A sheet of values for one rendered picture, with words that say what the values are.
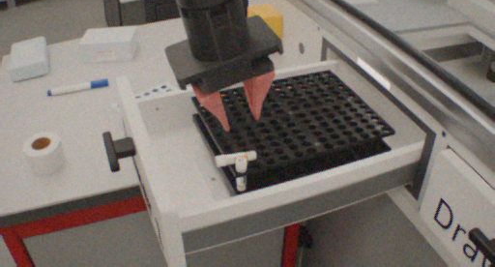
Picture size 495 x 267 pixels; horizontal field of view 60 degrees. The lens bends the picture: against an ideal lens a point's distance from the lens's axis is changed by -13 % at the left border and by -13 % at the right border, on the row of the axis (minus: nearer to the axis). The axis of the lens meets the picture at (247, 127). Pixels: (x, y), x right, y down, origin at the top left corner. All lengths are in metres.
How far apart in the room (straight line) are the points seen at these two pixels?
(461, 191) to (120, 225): 0.55
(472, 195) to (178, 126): 0.44
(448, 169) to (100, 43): 0.81
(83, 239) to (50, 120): 0.25
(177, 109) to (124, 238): 0.27
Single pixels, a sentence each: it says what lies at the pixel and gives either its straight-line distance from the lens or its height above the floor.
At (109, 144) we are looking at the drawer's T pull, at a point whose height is 0.91.
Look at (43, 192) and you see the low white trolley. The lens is 0.79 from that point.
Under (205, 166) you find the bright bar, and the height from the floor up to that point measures 0.85.
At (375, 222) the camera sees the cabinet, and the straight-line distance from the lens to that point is 0.81.
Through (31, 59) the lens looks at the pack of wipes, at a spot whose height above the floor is 0.80.
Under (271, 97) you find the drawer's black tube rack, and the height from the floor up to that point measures 0.90.
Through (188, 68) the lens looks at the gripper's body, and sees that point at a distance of 0.44.
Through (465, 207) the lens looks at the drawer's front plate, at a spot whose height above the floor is 0.89.
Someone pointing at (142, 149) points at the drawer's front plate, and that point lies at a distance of 0.54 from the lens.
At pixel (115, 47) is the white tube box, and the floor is 0.80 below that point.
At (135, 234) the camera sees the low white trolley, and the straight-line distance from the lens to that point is 0.86.
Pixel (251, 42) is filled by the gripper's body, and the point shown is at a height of 1.06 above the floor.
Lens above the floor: 1.25
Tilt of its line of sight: 35 degrees down
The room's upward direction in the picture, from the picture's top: straight up
